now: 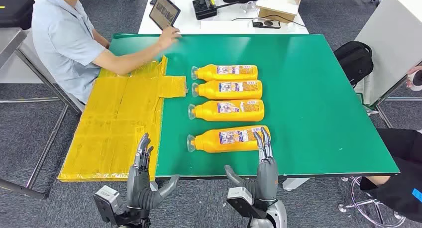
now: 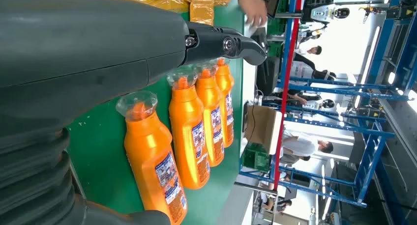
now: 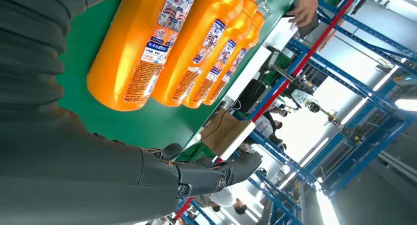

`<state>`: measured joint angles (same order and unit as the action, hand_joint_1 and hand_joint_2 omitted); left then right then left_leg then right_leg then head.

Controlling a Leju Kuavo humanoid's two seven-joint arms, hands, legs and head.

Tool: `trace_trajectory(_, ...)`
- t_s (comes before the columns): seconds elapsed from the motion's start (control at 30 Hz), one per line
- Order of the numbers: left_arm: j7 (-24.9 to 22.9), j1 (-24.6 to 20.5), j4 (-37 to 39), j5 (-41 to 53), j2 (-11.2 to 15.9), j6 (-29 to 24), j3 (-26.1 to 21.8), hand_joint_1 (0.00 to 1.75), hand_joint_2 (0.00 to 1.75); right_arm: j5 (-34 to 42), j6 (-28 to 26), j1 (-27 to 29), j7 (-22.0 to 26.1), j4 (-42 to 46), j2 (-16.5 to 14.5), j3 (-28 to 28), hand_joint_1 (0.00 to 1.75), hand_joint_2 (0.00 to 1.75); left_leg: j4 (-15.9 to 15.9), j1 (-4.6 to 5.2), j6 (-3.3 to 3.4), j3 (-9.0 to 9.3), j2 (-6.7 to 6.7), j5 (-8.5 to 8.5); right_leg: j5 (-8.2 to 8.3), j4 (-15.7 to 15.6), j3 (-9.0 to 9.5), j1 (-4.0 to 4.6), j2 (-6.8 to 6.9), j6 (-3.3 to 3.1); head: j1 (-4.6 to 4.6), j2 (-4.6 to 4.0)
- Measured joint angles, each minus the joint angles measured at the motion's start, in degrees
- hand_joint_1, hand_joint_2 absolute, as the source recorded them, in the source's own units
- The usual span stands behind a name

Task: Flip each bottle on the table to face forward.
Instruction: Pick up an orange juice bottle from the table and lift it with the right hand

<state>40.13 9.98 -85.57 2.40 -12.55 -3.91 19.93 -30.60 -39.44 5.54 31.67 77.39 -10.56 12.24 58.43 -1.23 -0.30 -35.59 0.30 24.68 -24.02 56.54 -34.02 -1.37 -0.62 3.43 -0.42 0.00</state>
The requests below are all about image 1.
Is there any person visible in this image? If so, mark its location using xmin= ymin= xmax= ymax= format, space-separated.
xmin=359 ymin=128 xmax=422 ymax=222
xmin=31 ymin=0 xmax=182 ymax=105

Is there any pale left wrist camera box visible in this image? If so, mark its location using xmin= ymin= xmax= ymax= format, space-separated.
xmin=93 ymin=185 xmax=121 ymax=226

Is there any black backpack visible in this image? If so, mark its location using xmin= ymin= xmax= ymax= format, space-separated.
xmin=333 ymin=41 xmax=374 ymax=88

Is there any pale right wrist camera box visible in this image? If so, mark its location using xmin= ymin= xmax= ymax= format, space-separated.
xmin=226 ymin=187 xmax=268 ymax=220

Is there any orange detergent bottle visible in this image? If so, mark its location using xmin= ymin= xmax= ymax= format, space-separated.
xmin=187 ymin=125 xmax=271 ymax=154
xmin=191 ymin=80 xmax=263 ymax=100
xmin=188 ymin=99 xmax=265 ymax=122
xmin=191 ymin=64 xmax=258 ymax=82

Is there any person's right hand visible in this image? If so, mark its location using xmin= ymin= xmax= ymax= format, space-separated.
xmin=158 ymin=26 xmax=182 ymax=51

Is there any person's hand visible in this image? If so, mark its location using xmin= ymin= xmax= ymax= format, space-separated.
xmin=405 ymin=65 xmax=422 ymax=89

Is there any white table foot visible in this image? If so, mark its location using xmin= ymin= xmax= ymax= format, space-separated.
xmin=282 ymin=177 xmax=312 ymax=192

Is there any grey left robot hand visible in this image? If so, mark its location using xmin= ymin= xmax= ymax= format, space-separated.
xmin=126 ymin=133 xmax=180 ymax=211

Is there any chrome stool base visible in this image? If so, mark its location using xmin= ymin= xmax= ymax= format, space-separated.
xmin=337 ymin=176 xmax=407 ymax=228

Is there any yellow taped cardboard sheet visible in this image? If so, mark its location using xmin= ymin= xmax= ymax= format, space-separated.
xmin=57 ymin=55 xmax=188 ymax=183

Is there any black cable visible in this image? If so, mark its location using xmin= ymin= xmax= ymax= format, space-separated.
xmin=231 ymin=14 xmax=306 ymax=28

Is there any grey metal frame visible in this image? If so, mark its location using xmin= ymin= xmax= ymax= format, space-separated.
xmin=362 ymin=60 xmax=422 ymax=130

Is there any open cardboard box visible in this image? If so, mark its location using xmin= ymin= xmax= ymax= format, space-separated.
xmin=255 ymin=0 xmax=304 ymax=24

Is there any black hard case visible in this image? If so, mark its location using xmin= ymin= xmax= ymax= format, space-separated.
xmin=0 ymin=0 xmax=36 ymax=30

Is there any black round object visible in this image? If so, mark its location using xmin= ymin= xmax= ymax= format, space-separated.
xmin=412 ymin=70 xmax=422 ymax=92

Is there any black tablet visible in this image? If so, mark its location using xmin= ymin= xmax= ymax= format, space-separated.
xmin=149 ymin=0 xmax=181 ymax=31

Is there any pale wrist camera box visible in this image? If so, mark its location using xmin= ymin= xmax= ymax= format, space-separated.
xmin=226 ymin=187 xmax=268 ymax=220
xmin=93 ymin=185 xmax=121 ymax=226

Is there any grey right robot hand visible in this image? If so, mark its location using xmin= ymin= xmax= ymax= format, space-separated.
xmin=224 ymin=126 xmax=280 ymax=203

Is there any clear plastic bag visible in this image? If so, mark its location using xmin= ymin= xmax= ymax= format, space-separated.
xmin=240 ymin=0 xmax=261 ymax=13

